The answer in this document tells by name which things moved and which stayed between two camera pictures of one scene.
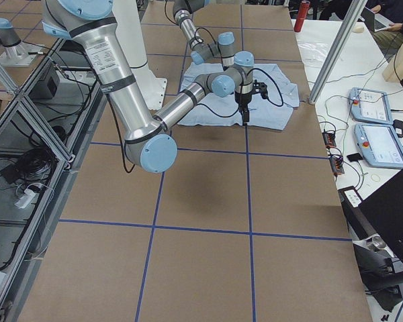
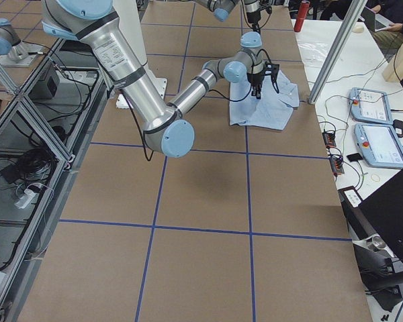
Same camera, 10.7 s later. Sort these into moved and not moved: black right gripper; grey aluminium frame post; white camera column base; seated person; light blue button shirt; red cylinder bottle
Moved: black right gripper; light blue button shirt
Not moved: seated person; red cylinder bottle; white camera column base; grey aluminium frame post
